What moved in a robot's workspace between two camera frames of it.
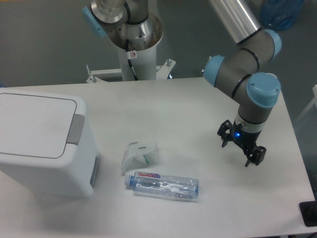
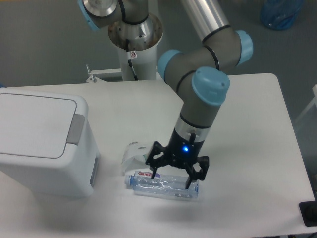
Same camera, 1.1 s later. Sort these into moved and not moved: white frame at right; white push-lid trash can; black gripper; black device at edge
Moved: black gripper
Not moved: white push-lid trash can; white frame at right; black device at edge
